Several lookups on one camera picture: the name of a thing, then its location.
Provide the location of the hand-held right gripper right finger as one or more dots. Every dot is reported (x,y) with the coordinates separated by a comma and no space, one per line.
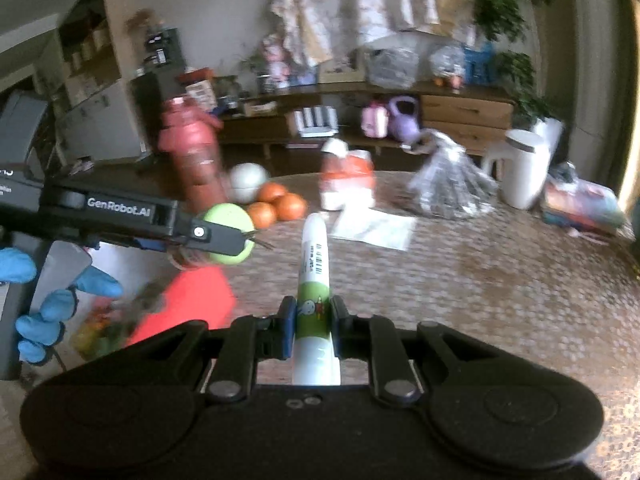
(336,330)

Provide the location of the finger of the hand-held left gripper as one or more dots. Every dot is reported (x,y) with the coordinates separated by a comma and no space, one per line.
(215,237)

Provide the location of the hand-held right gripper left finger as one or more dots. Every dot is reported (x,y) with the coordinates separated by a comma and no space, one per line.
(287,327)

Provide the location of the green ball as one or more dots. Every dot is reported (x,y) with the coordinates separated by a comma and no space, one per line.
(227,217)

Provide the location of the red cardboard shoe box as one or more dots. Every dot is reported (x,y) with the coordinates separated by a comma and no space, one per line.
(200,295)

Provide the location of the person's left hand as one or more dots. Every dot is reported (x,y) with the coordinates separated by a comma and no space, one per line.
(100,282)

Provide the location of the orange fruit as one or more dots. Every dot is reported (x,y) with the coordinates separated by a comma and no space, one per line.
(292,206)
(261,215)
(272,191)

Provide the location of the white ball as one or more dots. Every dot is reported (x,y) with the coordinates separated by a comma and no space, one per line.
(249,182)

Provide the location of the red water bottle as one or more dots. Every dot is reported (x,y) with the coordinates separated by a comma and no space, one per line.
(195,160)

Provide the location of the white paper sheet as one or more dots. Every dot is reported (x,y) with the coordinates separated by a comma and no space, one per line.
(375,227)

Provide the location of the black cabinet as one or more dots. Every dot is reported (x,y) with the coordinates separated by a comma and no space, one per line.
(147,110)

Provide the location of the illustrated carton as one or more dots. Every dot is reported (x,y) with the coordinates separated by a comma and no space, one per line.
(199,95)

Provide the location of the orange tissue pack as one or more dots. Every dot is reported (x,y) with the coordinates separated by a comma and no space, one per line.
(347,180)

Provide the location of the white slotted rack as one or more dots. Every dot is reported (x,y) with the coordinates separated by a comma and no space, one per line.
(314,121)

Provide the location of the red tissue box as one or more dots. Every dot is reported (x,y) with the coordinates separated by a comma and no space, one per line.
(195,76)

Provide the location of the black coffee machine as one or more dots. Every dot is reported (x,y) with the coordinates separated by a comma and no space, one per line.
(165,50)

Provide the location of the clear plastic bag dark contents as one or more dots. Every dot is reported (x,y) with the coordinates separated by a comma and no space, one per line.
(450,185)

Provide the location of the pink doll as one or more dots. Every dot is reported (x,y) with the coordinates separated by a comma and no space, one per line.
(276,62)

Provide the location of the pink backpack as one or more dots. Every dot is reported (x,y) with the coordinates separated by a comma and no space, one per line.
(376,121)

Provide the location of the dried flower bunch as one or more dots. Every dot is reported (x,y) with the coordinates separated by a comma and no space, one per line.
(142,22)

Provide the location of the purple kettlebell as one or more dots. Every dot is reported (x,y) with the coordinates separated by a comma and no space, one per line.
(404,122)

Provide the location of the white jug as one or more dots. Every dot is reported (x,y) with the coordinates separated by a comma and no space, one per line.
(520,170)

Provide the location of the large clear plastic bag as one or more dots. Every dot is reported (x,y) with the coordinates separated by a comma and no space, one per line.
(392,67)

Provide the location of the wooden media cabinet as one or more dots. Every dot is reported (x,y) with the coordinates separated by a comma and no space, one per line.
(465,115)

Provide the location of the stack of books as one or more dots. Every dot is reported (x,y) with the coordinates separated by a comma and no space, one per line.
(585,207)

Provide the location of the floral white cloth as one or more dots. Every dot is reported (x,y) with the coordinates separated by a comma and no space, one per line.
(360,0)

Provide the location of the small clear plastic bag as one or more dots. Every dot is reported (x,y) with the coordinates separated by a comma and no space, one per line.
(447,62)

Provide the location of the beige sheer cloth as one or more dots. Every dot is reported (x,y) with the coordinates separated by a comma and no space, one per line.
(452,5)

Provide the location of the tall potted plant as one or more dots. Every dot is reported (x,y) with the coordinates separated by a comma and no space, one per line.
(505,20)

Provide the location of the yellow curtain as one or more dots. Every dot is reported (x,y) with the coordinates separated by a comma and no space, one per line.
(630,110)

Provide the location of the white tower air conditioner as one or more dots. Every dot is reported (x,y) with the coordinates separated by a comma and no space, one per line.
(585,60)

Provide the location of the white wall shelving unit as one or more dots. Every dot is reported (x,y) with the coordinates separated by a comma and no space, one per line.
(90,85)

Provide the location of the cream photo frame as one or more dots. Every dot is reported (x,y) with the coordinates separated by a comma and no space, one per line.
(340,72)

